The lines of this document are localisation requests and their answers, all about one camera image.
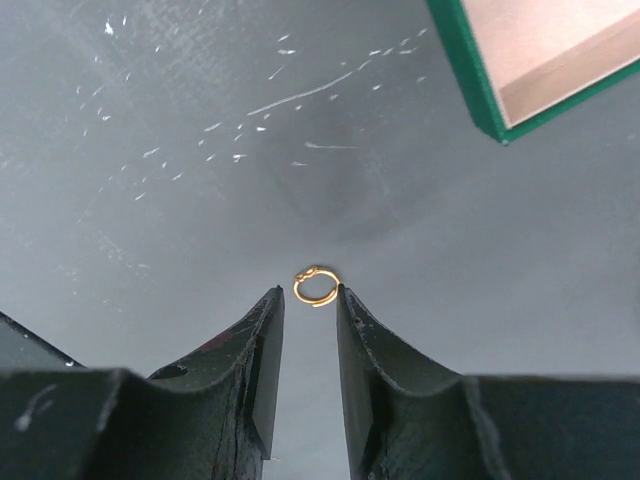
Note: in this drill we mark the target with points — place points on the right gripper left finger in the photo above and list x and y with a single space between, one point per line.
218 402

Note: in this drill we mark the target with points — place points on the green jewelry tray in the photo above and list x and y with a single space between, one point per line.
519 64

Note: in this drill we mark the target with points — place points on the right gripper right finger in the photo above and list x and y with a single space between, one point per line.
405 415

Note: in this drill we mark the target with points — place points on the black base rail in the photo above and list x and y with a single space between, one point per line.
21 348

